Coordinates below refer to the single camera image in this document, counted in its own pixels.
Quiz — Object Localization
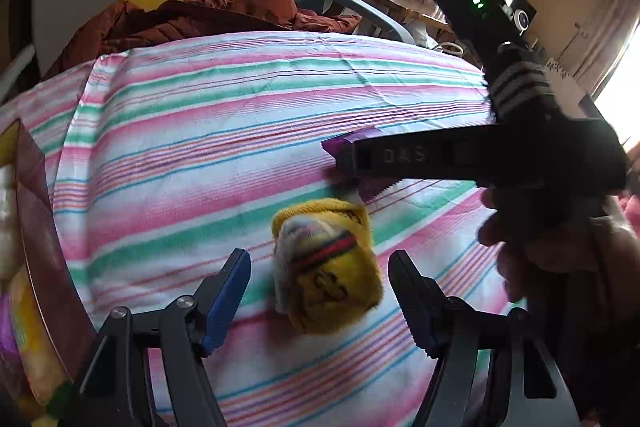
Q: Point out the rust brown blanket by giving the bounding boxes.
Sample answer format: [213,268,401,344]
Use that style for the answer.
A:
[42,0,361,80]

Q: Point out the black box with round dial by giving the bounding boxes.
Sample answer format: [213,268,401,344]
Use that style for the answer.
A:
[505,1,539,38]

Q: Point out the person's right forearm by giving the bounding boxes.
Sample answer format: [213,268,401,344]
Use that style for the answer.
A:
[530,279,640,427]

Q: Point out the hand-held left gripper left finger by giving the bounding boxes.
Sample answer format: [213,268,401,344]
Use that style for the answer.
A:
[75,248,252,427]

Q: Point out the purple packet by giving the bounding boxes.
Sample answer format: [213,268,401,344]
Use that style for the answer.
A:
[321,127,398,204]

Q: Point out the striped bedsheet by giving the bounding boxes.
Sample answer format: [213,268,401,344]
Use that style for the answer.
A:
[0,32,531,427]

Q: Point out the gold tin box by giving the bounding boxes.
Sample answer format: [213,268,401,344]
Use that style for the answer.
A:
[0,119,98,413]

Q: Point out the wooden desk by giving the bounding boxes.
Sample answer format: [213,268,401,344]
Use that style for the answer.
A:
[330,0,451,32]

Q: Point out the person's right hand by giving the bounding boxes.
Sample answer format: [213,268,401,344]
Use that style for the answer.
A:
[477,188,640,303]

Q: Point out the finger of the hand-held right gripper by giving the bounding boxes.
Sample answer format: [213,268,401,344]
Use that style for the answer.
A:
[336,128,480,184]

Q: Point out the yellow sock ball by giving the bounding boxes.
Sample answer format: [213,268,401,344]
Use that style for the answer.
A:
[271,199,386,335]

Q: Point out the white cable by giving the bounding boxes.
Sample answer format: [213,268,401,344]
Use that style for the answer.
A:
[432,41,468,58]

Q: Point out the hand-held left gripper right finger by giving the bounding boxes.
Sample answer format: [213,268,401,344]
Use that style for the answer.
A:
[387,249,581,427]

